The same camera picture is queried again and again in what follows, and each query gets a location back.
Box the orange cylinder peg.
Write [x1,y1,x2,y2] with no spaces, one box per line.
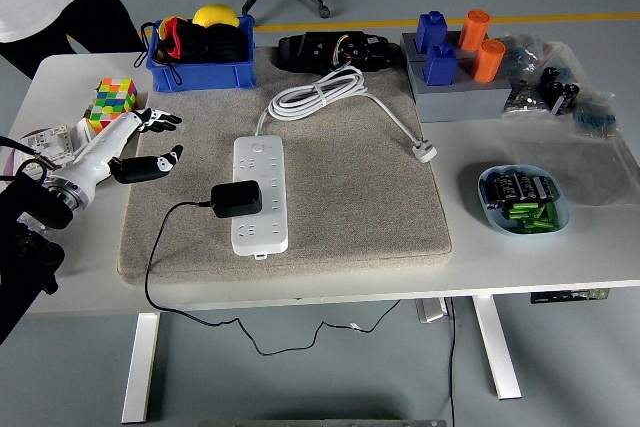
[470,38,507,84]
[457,9,491,52]

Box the thin black adapter cord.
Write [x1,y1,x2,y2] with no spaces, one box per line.
[143,200,401,356]

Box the black power adapter plug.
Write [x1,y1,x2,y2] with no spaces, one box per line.
[209,180,264,219]

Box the blue plastic bin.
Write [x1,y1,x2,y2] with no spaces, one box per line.
[144,15,257,93]

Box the pile of green cylinders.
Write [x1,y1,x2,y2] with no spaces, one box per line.
[507,200,560,234]

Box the yellow ball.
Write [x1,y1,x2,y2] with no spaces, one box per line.
[192,4,240,28]

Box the black electronic socket module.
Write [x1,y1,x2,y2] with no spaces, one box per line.
[277,30,394,73]

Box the clear bag of dark parts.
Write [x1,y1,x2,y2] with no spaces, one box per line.
[501,77,551,121]

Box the grey peg block base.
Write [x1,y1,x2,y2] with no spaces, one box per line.
[399,30,514,123]

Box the clear bag of blue parts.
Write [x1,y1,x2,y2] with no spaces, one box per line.
[569,90,620,141]

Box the white table leg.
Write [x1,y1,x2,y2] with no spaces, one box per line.
[121,311,161,425]
[472,295,524,401]

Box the large empty clear bag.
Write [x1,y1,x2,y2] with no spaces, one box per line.
[502,126,640,208]

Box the white power strip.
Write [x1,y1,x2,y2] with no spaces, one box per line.
[230,134,290,262]

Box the pile of black capacitors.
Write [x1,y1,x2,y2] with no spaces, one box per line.
[481,170,559,211]

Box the clear bag of small resistors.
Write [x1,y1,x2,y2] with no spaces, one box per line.
[499,32,551,81]

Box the blue square peg block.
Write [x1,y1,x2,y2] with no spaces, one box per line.
[415,11,448,54]
[422,42,459,87]

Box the grey-brown fabric mat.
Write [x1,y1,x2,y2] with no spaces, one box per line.
[116,45,454,287]

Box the black table control box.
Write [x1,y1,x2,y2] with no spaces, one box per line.
[530,288,611,305]

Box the light blue dish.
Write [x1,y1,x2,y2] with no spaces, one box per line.
[477,163,572,237]

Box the clear bag of black capacitors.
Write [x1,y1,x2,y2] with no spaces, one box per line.
[537,41,584,118]

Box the silver metal bracket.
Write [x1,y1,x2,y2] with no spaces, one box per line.
[415,298,455,323]

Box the colourful puzzle cube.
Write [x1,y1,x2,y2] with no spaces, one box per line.
[84,76,140,134]

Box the white power strip cord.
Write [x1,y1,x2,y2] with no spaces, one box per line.
[254,65,439,164]

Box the black hanging cable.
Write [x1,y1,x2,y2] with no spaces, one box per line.
[447,296,459,427]

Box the white device with purple base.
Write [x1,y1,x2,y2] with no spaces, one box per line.
[2,125,99,183]

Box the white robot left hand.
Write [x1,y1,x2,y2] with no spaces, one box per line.
[49,107,185,208]

